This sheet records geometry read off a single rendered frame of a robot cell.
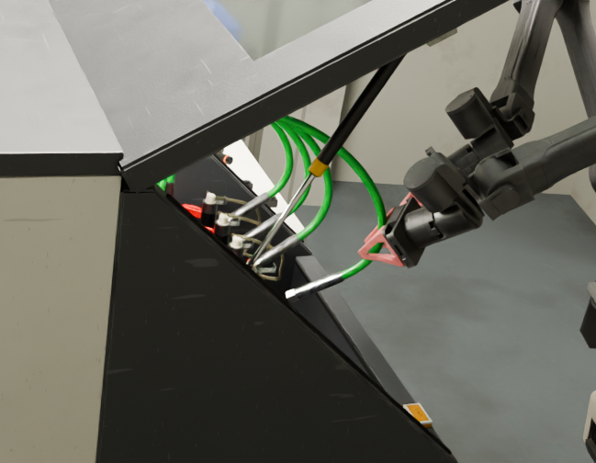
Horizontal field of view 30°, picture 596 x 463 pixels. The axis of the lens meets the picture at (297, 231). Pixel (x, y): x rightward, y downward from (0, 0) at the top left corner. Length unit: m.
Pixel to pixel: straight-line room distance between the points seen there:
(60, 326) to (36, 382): 0.08
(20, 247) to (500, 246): 3.46
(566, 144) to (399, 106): 3.19
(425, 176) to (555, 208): 3.53
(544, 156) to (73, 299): 0.69
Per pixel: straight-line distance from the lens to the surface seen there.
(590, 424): 2.39
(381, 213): 1.70
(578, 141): 1.63
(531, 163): 1.61
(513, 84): 1.96
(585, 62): 2.22
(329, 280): 1.75
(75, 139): 1.30
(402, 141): 4.86
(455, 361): 3.81
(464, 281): 4.29
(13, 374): 1.41
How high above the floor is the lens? 2.04
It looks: 28 degrees down
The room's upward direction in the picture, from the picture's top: 10 degrees clockwise
